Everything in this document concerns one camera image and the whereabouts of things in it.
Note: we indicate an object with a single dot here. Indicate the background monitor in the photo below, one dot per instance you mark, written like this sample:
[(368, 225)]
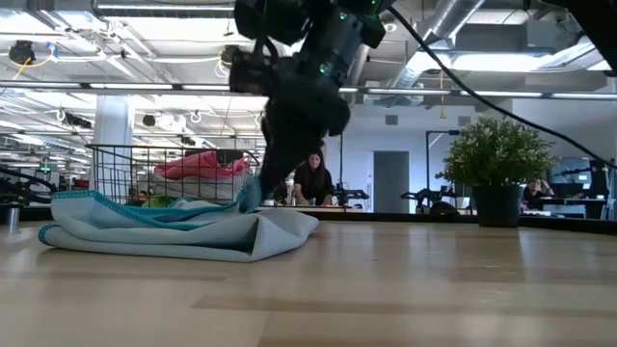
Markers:
[(571, 176)]

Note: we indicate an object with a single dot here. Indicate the green microfiber towel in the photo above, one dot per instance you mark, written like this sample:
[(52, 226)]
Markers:
[(159, 202)]

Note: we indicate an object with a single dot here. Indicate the pink microfiber towel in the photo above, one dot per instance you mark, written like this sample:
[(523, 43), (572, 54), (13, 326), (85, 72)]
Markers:
[(202, 166)]

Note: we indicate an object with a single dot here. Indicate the leaning person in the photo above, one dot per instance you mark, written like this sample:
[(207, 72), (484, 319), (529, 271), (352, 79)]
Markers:
[(313, 185)]

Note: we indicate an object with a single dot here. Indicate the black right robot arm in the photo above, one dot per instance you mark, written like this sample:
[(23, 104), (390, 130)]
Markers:
[(337, 29)]

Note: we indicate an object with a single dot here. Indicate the potted green plant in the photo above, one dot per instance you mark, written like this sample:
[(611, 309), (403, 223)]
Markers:
[(496, 154)]

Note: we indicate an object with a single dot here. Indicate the black background robot rig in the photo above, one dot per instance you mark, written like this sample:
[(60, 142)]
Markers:
[(352, 195), (426, 200)]

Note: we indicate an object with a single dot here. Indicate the light blue microfiber towel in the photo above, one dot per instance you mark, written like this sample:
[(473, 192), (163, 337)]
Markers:
[(193, 241)]

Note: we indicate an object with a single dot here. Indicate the seated person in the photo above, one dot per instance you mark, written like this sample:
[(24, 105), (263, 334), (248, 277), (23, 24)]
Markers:
[(537, 193)]

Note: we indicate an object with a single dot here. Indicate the black aluminium table frame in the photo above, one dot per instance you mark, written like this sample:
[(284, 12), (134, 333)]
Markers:
[(569, 224)]

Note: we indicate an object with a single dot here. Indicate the black metal stand frame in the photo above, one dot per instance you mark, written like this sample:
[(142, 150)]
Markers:
[(427, 159)]

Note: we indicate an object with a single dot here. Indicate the yellow hanging pendant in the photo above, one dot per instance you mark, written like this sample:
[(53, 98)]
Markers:
[(442, 114)]

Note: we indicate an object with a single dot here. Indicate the silver metal post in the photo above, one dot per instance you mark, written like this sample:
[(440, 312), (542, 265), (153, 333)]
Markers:
[(13, 219)]

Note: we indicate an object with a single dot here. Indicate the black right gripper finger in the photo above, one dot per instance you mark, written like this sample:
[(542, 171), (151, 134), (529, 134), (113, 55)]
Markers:
[(289, 164)]

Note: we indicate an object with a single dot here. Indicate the black ceiling device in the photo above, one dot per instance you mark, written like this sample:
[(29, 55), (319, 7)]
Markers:
[(21, 52)]

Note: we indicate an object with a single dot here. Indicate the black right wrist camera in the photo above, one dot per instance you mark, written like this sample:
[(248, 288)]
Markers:
[(248, 72)]

